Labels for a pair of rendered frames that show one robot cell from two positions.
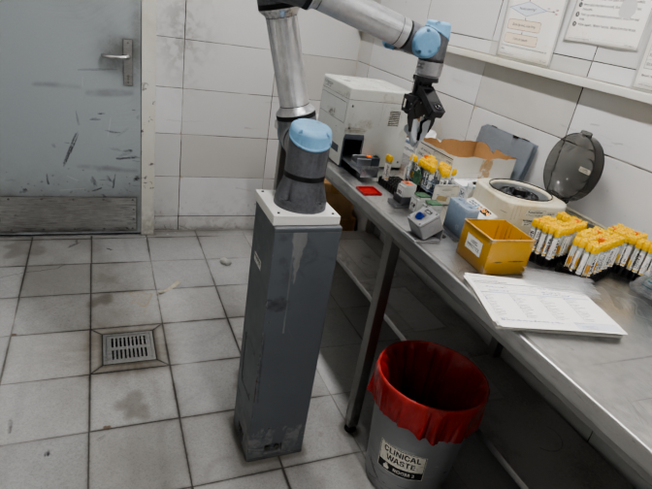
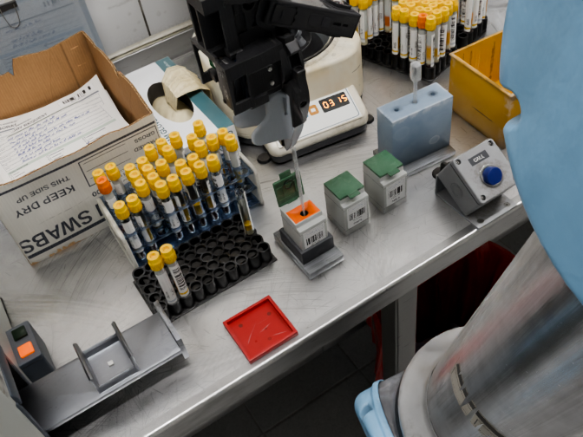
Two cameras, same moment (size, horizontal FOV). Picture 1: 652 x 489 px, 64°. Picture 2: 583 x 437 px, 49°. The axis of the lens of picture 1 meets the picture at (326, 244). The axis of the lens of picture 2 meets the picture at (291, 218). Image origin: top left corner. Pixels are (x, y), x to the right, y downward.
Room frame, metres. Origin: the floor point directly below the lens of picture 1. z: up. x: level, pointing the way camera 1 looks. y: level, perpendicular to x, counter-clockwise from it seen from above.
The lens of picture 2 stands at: (1.62, 0.33, 1.54)
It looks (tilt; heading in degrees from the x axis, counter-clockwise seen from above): 47 degrees down; 271
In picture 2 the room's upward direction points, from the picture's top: 10 degrees counter-clockwise
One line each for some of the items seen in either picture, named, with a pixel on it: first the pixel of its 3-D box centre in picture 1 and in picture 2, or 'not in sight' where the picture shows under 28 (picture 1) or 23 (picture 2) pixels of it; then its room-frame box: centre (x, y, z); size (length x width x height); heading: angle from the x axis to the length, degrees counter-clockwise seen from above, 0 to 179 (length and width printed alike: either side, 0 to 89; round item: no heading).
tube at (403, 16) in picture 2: not in sight; (403, 38); (1.39, -0.59, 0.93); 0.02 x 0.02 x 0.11
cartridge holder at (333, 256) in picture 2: (404, 200); (307, 241); (1.61, -0.23, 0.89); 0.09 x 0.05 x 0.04; 116
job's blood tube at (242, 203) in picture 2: not in sight; (245, 217); (1.68, -0.25, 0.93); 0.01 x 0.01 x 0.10
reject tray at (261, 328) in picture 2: (369, 190); (259, 328); (1.69, -0.11, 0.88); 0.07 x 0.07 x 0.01; 26
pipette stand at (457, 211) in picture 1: (460, 219); (414, 129); (1.43, -0.38, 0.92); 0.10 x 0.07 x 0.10; 20
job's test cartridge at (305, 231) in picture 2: (406, 192); (304, 227); (1.61, -0.23, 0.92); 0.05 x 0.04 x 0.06; 116
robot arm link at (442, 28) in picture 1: (434, 41); not in sight; (1.63, -0.21, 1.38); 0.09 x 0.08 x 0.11; 107
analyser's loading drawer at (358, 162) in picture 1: (358, 161); (91, 371); (1.88, -0.07, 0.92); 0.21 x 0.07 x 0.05; 26
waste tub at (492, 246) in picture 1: (494, 246); (510, 85); (1.27, -0.44, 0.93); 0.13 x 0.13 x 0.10; 22
